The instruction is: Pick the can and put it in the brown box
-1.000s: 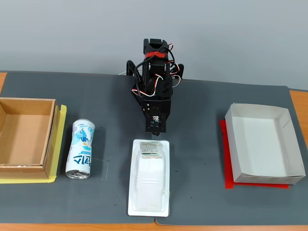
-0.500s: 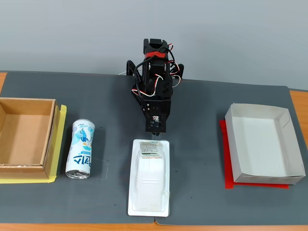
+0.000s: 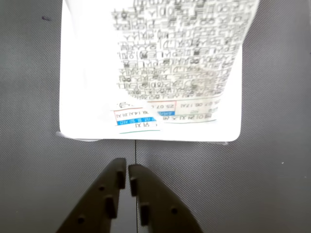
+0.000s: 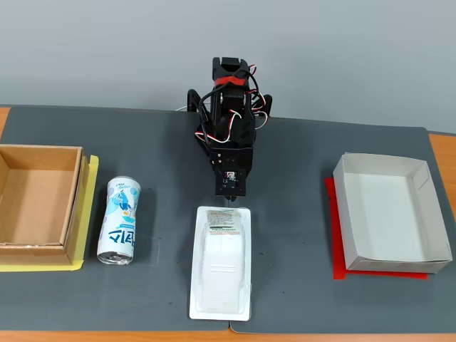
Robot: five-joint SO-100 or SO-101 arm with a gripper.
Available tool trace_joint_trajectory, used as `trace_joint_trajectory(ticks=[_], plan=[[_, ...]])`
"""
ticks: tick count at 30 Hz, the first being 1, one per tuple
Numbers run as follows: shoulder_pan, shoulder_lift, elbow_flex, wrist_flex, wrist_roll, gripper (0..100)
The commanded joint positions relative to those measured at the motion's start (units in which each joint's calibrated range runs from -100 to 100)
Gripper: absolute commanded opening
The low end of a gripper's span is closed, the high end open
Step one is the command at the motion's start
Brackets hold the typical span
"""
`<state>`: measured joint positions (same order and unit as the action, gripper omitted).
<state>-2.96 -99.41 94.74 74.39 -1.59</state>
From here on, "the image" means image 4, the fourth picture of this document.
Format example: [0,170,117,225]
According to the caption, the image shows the red tape band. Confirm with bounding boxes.
[214,75,247,88]

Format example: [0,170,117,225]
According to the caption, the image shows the white plastic tray package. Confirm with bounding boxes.
[188,205,254,322]

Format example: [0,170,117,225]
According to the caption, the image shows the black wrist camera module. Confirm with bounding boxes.
[214,168,247,197]

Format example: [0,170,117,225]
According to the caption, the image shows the brown cardboard box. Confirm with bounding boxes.
[0,143,90,266]

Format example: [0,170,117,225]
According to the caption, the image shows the black power cable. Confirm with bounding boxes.
[249,90,274,119]

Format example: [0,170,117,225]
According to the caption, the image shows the red white servo wire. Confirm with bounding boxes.
[248,63,272,130]
[199,109,244,144]

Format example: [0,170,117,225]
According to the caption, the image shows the red paper sheet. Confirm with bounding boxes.
[323,176,429,281]

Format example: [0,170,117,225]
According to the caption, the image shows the white blue drink can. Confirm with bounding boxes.
[96,175,142,266]

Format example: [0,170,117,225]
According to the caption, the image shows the yellow paper sheet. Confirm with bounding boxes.
[0,154,100,273]

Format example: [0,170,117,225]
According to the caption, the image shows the white paper box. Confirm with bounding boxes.
[332,152,454,275]

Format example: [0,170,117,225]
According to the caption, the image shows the grey table mat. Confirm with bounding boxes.
[0,104,231,333]
[227,116,450,335]

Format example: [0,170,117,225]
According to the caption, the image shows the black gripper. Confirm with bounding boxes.
[209,141,254,202]

